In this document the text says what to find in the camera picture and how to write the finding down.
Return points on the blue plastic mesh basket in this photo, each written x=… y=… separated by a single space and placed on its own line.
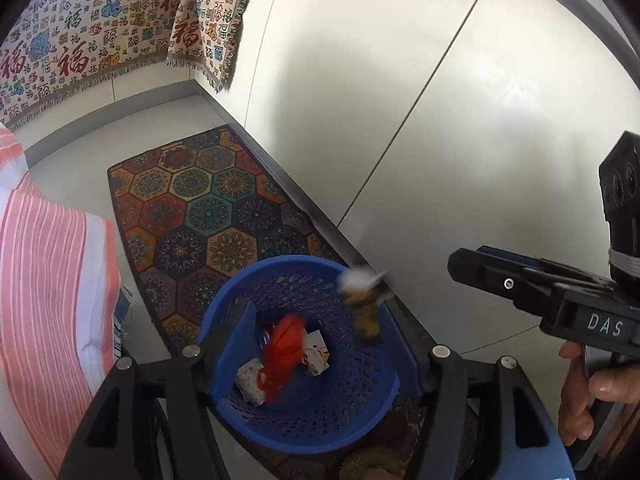
x=330 y=410

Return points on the pink striped tablecloth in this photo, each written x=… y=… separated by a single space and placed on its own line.
x=45 y=285

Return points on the brown furry slipper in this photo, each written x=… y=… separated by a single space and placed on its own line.
x=372 y=465

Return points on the brown wrapper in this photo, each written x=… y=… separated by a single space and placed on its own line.
x=365 y=305

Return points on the person's right hand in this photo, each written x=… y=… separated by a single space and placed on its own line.
x=612 y=382

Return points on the narrow patterned fringed cloth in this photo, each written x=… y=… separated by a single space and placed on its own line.
x=215 y=20

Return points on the white base cabinets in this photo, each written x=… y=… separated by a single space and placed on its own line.
x=375 y=85

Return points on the hexagon patterned rug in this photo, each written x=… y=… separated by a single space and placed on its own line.
x=200 y=195

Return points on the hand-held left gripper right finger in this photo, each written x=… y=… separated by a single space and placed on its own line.
x=410 y=357

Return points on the white patterned paper packet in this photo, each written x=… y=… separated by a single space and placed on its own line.
x=252 y=382

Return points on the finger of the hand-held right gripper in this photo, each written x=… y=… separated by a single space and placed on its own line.
x=495 y=280
x=510 y=254

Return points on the blue striped cloth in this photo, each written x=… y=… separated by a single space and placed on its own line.
x=122 y=315

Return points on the red plastic wrapper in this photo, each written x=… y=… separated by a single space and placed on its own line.
x=282 y=355

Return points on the large patterned fringed cloth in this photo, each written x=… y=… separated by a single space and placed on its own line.
x=85 y=25

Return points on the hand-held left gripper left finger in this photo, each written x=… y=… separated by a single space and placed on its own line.
x=235 y=347

